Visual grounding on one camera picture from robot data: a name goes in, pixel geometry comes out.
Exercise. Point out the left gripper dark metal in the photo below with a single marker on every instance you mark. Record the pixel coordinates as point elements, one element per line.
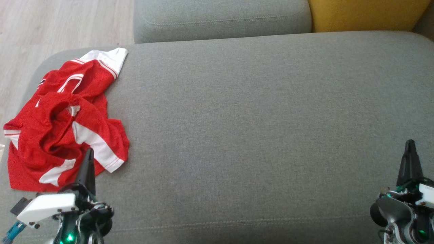
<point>88,217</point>

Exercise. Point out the right gripper dark metal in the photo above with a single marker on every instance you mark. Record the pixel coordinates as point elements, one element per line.
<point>395,213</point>

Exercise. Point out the red shorts white trim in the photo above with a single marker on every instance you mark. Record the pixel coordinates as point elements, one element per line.
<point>44,149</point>

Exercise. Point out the wide grey sofa seat cushion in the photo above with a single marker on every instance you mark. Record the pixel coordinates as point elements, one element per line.
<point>257,135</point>

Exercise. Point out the large yellow sofa back cushion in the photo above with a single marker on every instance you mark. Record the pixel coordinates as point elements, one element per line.
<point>366,15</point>

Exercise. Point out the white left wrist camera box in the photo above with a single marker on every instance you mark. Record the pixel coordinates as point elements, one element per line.
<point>47,206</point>

